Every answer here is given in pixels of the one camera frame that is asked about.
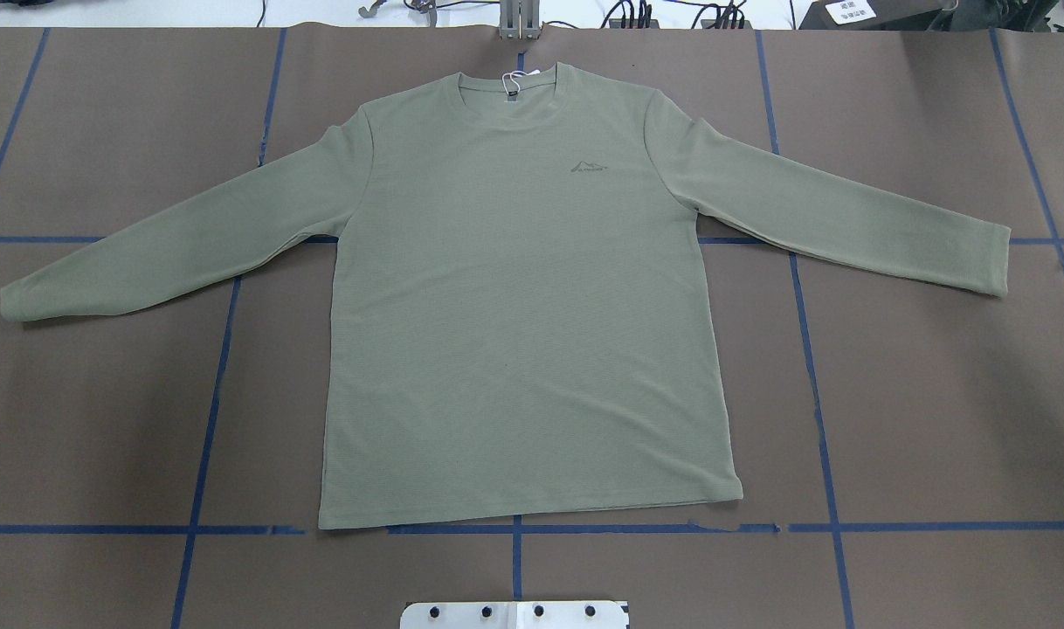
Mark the brown table cover mat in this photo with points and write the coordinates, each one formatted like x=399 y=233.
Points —
x=901 y=445

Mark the black box with white label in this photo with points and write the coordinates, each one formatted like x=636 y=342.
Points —
x=873 y=15

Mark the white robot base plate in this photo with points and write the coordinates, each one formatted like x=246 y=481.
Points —
x=517 y=614

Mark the white paper hang tag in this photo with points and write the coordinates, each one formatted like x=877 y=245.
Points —
x=511 y=82

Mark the olive green long-sleeve shirt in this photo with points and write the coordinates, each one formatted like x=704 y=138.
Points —
x=520 y=319

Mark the grey aluminium frame post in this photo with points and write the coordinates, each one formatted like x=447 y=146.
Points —
x=519 y=19

